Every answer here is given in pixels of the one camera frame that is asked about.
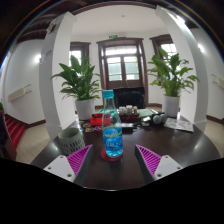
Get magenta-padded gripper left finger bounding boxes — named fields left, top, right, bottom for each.
left=43, top=143, right=95, bottom=187

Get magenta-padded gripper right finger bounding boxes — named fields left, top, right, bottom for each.
left=134, top=143, right=184, bottom=186

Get clear bottle with teal cap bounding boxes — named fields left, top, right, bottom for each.
left=101, top=89, right=124, bottom=159

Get grey-green patterned cup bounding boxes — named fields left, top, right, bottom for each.
left=57, top=127, right=86, bottom=157

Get flat round red coaster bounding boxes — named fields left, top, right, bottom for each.
left=100, top=148, right=124, bottom=163

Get grey headphones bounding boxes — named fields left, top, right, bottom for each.
left=150, top=112, right=168, bottom=126

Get printed magazine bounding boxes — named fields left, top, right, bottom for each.
left=163, top=117, right=195, bottom=133

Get red box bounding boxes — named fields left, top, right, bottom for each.
left=89, top=113, right=105, bottom=127

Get green notebook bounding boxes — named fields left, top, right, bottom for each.
left=137, top=108, right=154, bottom=118

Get box of small bottles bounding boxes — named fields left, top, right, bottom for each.
left=118, top=105, right=140, bottom=123

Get red carpeted stairs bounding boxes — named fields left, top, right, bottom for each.
left=3, top=114, right=28, bottom=151

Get black chair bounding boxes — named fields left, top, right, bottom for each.
left=112, top=86, right=147, bottom=109

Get bushy potted plant, white pot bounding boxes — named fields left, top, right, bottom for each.
left=50, top=54, right=103, bottom=121

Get tall potted plant, white pot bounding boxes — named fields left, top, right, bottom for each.
left=146, top=46, right=200, bottom=118

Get dark wooden glazed door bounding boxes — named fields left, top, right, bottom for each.
left=96, top=37, right=149, bottom=108

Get narrow dark-framed window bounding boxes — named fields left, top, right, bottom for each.
left=69, top=41, right=91, bottom=68

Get white wall radiator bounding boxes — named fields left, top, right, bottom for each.
left=7, top=84, right=33, bottom=103
left=211, top=73, right=224, bottom=89

